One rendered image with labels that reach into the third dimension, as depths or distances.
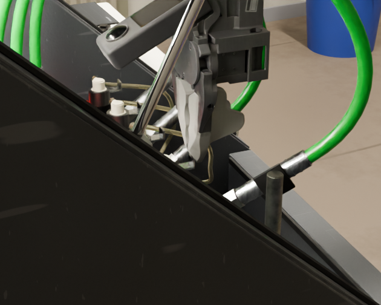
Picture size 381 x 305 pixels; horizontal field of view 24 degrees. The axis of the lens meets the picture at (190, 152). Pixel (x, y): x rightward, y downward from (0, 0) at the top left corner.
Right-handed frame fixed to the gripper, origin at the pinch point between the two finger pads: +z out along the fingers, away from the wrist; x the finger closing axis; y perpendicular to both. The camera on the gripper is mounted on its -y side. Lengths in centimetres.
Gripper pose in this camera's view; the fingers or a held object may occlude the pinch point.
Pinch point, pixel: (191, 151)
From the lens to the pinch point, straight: 95.6
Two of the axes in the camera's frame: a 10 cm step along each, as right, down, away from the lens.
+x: -3.8, -4.1, 8.3
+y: 9.3, -1.7, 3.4
